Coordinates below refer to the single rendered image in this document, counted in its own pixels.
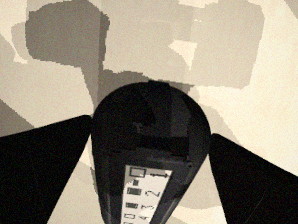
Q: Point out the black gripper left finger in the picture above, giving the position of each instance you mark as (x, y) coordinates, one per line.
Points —
(35, 167)

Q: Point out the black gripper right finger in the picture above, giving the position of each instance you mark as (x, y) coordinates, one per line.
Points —
(252, 190)

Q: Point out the dark grey switch unit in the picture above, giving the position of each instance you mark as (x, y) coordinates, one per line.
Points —
(149, 140)

